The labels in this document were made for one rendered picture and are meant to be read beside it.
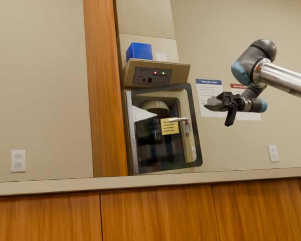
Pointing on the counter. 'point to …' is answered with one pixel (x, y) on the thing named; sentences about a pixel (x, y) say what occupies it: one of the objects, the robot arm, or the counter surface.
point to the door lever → (179, 120)
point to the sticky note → (166, 128)
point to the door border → (132, 132)
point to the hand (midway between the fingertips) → (206, 106)
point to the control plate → (145, 73)
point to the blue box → (139, 51)
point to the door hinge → (130, 135)
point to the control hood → (177, 70)
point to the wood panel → (104, 90)
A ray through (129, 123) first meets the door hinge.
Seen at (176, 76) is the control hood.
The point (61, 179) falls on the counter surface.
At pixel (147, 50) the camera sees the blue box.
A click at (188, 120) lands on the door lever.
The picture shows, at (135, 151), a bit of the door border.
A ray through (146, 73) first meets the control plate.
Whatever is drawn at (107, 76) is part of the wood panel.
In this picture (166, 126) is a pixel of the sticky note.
